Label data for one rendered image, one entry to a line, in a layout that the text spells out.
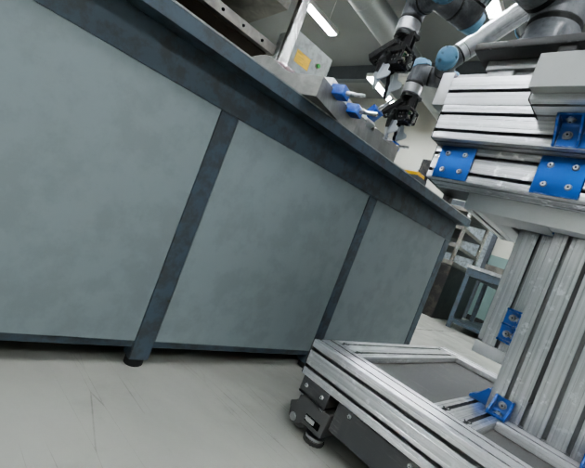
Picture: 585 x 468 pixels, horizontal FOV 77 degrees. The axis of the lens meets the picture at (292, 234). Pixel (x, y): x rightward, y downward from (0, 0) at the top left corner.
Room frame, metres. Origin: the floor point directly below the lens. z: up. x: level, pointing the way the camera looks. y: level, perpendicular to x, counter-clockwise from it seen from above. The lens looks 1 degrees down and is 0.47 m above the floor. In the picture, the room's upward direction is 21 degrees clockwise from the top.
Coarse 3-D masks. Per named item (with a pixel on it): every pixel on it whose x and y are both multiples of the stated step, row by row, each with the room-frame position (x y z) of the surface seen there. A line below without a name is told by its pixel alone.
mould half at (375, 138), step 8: (360, 120) 1.21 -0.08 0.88; (360, 128) 1.22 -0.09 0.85; (368, 128) 1.25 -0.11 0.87; (376, 128) 1.27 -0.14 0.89; (360, 136) 1.23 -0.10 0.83; (368, 136) 1.26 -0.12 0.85; (376, 136) 1.28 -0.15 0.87; (376, 144) 1.29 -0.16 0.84; (384, 144) 1.32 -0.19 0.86; (392, 144) 1.35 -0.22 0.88; (384, 152) 1.33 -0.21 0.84; (392, 152) 1.36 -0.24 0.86; (392, 160) 1.37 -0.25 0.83
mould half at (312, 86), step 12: (264, 60) 1.04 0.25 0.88; (276, 60) 1.02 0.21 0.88; (276, 72) 1.01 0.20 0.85; (288, 72) 0.99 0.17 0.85; (300, 84) 0.97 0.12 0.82; (312, 84) 0.95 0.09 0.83; (324, 84) 0.95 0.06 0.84; (312, 96) 0.94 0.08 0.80; (324, 96) 0.96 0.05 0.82; (324, 108) 1.00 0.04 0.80; (336, 108) 1.03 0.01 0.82; (348, 120) 1.11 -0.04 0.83
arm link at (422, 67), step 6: (420, 60) 1.50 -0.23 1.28; (426, 60) 1.50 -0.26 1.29; (414, 66) 1.51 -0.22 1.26; (420, 66) 1.50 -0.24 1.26; (426, 66) 1.50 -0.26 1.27; (414, 72) 1.50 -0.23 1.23; (420, 72) 1.50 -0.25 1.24; (426, 72) 1.49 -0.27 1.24; (408, 78) 1.52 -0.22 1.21; (414, 78) 1.50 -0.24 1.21; (420, 78) 1.50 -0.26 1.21; (426, 78) 1.49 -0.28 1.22
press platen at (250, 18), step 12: (228, 0) 2.01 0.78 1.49; (240, 0) 1.96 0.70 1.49; (252, 0) 1.92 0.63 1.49; (264, 0) 1.88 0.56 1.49; (276, 0) 1.84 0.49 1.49; (288, 0) 1.88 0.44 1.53; (240, 12) 2.08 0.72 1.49; (252, 12) 2.04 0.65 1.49; (264, 12) 1.99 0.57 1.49; (276, 12) 1.95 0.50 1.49
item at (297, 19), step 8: (304, 0) 1.82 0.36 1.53; (296, 8) 1.83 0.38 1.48; (304, 8) 1.83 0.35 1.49; (296, 16) 1.82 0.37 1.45; (304, 16) 1.84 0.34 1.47; (296, 24) 1.83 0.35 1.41; (288, 32) 1.83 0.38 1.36; (296, 32) 1.84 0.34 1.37; (288, 40) 1.82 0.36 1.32; (280, 48) 1.83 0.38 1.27; (288, 48) 1.83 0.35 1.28; (280, 56) 1.83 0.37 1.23; (288, 56) 1.84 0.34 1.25
